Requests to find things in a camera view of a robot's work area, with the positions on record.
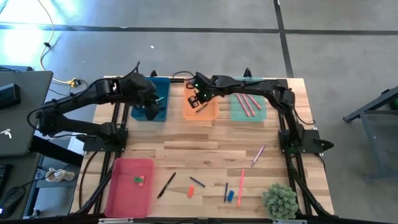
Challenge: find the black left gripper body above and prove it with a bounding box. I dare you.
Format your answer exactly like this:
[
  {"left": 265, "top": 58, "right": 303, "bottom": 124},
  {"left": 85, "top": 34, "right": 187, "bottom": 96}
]
[{"left": 120, "top": 72, "right": 160, "bottom": 107}]

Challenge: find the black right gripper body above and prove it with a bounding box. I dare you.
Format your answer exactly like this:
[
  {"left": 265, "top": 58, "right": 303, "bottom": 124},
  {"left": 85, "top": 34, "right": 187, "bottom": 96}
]
[{"left": 191, "top": 72, "right": 220, "bottom": 103}]

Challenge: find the black pen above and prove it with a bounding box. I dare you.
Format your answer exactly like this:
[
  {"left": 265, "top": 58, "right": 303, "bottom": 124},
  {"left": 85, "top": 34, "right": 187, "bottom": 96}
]
[{"left": 156, "top": 171, "right": 177, "bottom": 200}]

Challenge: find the orange translucent plastic bin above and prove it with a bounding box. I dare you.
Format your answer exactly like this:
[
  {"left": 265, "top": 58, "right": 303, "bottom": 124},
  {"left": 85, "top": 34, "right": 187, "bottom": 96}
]
[{"left": 182, "top": 81, "right": 220, "bottom": 121}]

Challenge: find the blue plastic bin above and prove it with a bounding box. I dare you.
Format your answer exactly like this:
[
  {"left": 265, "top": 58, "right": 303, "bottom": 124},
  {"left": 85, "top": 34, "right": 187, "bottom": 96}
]
[{"left": 130, "top": 77, "right": 171, "bottom": 123}]

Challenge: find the light teal translucent bin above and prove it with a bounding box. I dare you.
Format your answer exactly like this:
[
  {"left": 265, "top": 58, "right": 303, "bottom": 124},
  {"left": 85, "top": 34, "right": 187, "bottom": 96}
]
[{"left": 229, "top": 76, "right": 268, "bottom": 123}]

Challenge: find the red plastic bin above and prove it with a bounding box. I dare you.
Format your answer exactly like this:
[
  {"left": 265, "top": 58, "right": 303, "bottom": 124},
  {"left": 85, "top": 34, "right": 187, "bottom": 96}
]
[{"left": 103, "top": 157, "right": 155, "bottom": 218}]

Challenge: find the dark grey side desk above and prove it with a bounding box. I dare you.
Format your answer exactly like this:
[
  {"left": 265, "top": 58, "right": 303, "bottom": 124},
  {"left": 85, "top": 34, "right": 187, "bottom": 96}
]
[{"left": 0, "top": 70, "right": 54, "bottom": 158}]

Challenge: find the beige sandal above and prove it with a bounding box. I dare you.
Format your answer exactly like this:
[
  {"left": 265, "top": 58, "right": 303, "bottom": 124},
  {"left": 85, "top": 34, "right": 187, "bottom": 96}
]
[{"left": 45, "top": 167, "right": 76, "bottom": 183}]

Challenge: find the green plant in grey pot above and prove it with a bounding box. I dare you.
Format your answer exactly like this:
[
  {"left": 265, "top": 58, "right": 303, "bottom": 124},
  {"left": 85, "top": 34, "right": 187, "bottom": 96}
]
[{"left": 261, "top": 183, "right": 300, "bottom": 222}]

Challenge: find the black box device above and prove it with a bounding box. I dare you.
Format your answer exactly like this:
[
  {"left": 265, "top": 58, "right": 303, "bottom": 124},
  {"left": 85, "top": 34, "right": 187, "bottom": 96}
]
[{"left": 0, "top": 83, "right": 22, "bottom": 111}]

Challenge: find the grey metal stand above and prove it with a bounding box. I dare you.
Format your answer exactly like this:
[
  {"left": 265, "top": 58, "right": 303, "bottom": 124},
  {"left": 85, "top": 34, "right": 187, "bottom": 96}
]
[{"left": 342, "top": 86, "right": 398, "bottom": 183}]

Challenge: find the black computer mouse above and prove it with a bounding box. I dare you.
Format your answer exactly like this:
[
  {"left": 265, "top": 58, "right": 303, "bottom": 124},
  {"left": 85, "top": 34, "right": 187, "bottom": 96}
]
[{"left": 0, "top": 185, "right": 26, "bottom": 219}]

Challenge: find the yellow floor cable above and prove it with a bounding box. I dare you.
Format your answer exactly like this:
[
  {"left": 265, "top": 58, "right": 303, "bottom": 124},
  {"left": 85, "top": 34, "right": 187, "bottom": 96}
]
[{"left": 37, "top": 0, "right": 82, "bottom": 88}]

